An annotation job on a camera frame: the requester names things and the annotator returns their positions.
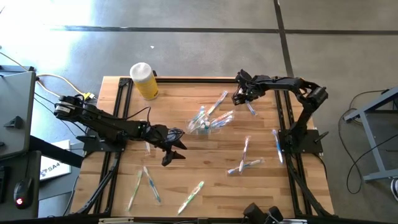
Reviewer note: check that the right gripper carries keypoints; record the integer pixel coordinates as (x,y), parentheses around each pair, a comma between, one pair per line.
(250,84)

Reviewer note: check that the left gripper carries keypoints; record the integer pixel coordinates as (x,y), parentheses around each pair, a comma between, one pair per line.
(160,135)

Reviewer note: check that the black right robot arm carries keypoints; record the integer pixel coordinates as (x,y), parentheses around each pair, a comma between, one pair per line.
(308,102)

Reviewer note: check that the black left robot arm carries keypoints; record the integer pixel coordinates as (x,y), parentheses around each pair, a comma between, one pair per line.
(102,119)

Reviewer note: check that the clear acrylic organizer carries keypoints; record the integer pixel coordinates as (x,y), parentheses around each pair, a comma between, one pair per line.
(199,133)

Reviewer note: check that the wrapped purple toothbrush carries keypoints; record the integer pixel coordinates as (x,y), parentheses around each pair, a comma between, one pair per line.
(244,152)

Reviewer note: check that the yellow wipes canister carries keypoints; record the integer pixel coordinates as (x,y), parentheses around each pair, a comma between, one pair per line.
(146,84)

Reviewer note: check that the white label strip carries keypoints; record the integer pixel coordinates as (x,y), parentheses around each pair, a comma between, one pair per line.
(295,221)
(115,220)

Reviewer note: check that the black rounded object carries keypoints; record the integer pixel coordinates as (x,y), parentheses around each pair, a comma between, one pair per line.
(255,214)

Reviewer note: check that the black diagonal bar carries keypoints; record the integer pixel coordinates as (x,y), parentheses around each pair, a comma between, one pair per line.
(56,152)

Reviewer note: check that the white printed box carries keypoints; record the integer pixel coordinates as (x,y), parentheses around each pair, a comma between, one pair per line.
(56,168)

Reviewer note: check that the black computer mouse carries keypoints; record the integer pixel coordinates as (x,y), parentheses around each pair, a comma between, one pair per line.
(22,191)

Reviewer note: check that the grey desk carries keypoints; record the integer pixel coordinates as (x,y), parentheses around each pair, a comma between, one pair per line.
(15,102)

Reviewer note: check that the person's shoe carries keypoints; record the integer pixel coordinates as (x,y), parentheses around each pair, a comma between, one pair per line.
(395,189)

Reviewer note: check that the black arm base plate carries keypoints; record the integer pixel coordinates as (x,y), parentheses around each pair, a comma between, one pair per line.
(93,144)
(311,146)

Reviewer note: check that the grey metal cart frame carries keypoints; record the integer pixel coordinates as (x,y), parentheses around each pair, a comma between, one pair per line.
(371,146)

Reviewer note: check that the black desk bracket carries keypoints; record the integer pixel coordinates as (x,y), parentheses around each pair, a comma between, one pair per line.
(14,123)

